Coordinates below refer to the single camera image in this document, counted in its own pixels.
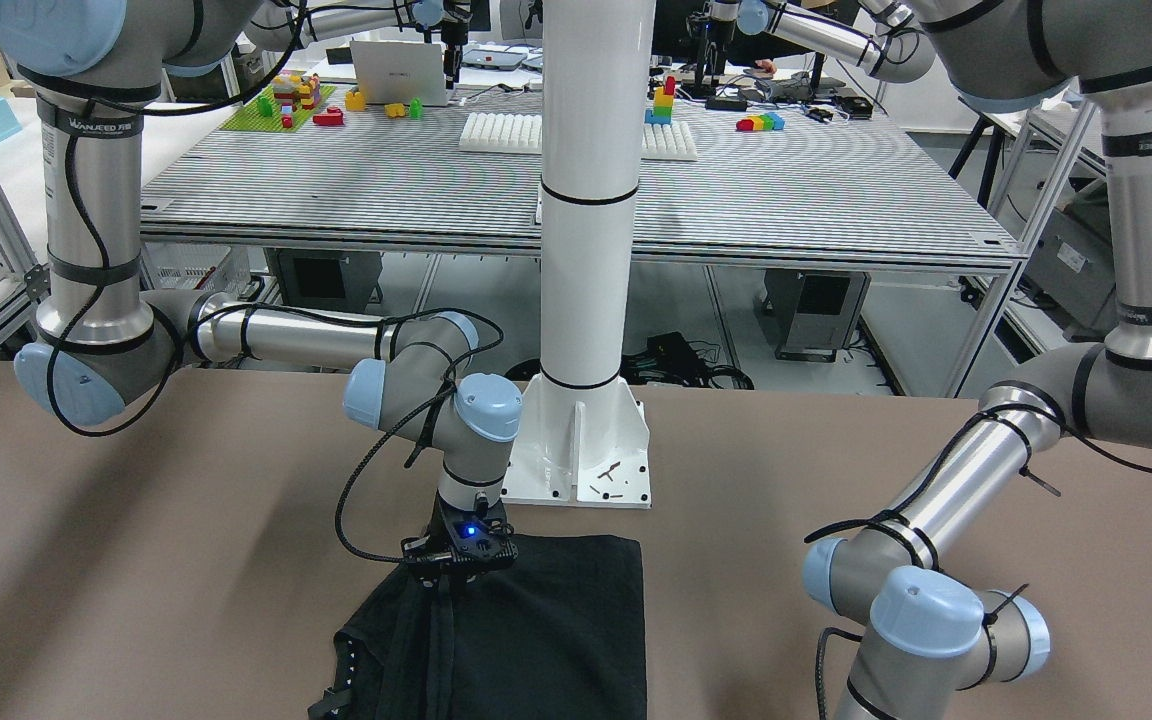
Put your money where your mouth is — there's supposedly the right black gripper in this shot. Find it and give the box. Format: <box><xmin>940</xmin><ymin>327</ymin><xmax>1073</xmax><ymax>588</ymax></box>
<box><xmin>431</xmin><ymin>495</ymin><xmax>507</xmax><ymax>546</ymax></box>

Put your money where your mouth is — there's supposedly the black printed t-shirt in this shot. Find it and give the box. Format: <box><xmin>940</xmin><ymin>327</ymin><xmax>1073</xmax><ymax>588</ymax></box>
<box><xmin>306</xmin><ymin>536</ymin><xmax>647</xmax><ymax>719</ymax></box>

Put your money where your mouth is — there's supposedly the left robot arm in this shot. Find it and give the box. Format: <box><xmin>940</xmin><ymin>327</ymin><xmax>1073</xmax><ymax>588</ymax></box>
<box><xmin>803</xmin><ymin>1</ymin><xmax>1152</xmax><ymax>719</ymax></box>

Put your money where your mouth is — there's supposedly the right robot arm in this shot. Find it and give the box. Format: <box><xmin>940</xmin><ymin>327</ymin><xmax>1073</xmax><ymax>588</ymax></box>
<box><xmin>0</xmin><ymin>1</ymin><xmax>522</xmax><ymax>564</ymax></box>

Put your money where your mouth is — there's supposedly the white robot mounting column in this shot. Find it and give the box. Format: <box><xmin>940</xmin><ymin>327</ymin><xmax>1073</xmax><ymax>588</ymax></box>
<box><xmin>505</xmin><ymin>1</ymin><xmax>654</xmax><ymax>509</ymax></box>

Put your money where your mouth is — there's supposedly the white plastic basket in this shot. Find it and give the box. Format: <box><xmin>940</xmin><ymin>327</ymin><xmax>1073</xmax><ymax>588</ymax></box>
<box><xmin>143</xmin><ymin>242</ymin><xmax>251</xmax><ymax>297</ymax></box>

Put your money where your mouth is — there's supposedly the white laptop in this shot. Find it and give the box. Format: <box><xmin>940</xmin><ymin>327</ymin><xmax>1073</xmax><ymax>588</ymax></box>
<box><xmin>349</xmin><ymin>41</ymin><xmax>449</xmax><ymax>108</ymax></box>

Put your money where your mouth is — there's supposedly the green lego baseplate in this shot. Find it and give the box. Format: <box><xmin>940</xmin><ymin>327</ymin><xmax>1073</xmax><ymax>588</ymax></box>
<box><xmin>219</xmin><ymin>85</ymin><xmax>338</xmax><ymax>132</ymax></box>

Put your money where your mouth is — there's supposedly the grey slatted work table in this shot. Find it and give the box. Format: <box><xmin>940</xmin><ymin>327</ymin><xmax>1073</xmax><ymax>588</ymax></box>
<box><xmin>136</xmin><ymin>84</ymin><xmax>1029</xmax><ymax>401</ymax></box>

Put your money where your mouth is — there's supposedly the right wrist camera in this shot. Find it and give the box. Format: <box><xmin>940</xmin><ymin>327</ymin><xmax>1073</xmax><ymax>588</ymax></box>
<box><xmin>401</xmin><ymin>521</ymin><xmax>518</xmax><ymax>582</ymax></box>

